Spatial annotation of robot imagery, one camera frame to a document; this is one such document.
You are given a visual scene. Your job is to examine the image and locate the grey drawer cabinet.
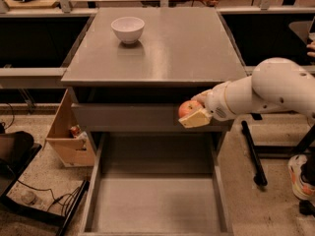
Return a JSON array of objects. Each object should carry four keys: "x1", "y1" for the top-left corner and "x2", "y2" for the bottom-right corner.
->
[{"x1": 60, "y1": 6, "x2": 250, "y2": 236}]

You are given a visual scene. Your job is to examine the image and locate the black stand frame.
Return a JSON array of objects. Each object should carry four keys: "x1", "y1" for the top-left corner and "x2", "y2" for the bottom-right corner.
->
[{"x1": 0, "y1": 179, "x2": 91, "y2": 236}]

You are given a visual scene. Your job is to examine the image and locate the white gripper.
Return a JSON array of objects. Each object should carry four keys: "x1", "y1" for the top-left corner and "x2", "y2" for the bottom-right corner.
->
[{"x1": 179, "y1": 82, "x2": 235, "y2": 129}]

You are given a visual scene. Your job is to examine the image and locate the white orange sneaker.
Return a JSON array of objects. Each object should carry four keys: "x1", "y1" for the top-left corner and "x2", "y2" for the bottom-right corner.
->
[{"x1": 287, "y1": 154, "x2": 315, "y2": 201}]

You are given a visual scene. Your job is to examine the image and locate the black bar on floor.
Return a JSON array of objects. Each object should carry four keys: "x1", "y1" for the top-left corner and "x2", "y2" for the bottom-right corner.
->
[{"x1": 241, "y1": 121, "x2": 268, "y2": 187}]

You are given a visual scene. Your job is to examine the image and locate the white ceramic bowl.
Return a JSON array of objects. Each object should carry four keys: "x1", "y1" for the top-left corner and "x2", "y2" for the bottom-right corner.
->
[{"x1": 111, "y1": 17, "x2": 145, "y2": 44}]

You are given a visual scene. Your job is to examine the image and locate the closed grey top drawer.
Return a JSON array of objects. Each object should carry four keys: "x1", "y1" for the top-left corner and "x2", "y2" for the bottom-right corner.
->
[{"x1": 72, "y1": 103, "x2": 233, "y2": 132}]

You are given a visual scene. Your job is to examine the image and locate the red apple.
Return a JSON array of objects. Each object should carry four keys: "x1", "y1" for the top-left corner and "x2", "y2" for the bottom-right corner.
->
[{"x1": 178, "y1": 100, "x2": 203, "y2": 118}]

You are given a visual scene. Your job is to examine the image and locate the open grey middle drawer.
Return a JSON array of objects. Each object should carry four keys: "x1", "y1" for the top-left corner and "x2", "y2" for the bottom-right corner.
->
[{"x1": 79, "y1": 133, "x2": 234, "y2": 236}]

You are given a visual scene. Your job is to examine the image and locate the cardboard box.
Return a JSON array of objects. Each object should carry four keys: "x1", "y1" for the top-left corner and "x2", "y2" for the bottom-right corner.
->
[{"x1": 46, "y1": 91, "x2": 95, "y2": 167}]

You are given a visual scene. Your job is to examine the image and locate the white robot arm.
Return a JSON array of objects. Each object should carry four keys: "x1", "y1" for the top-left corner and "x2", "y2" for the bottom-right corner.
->
[{"x1": 178, "y1": 58, "x2": 315, "y2": 128}]

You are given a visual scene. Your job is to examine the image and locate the black cable on floor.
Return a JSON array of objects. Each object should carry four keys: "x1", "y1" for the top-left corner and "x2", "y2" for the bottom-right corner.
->
[{"x1": 16, "y1": 179, "x2": 83, "y2": 214}]

